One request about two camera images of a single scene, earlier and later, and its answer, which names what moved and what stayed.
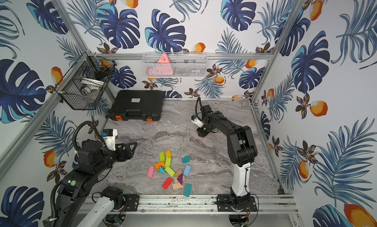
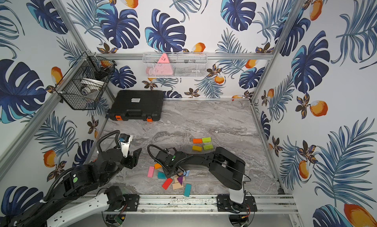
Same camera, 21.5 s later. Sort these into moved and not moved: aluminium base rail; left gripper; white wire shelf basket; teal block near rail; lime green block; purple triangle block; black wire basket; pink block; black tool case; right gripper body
Moved: left gripper; right gripper body; lime green block
Not moved: black wire basket; white wire shelf basket; aluminium base rail; purple triangle block; black tool case; pink block; teal block near rail
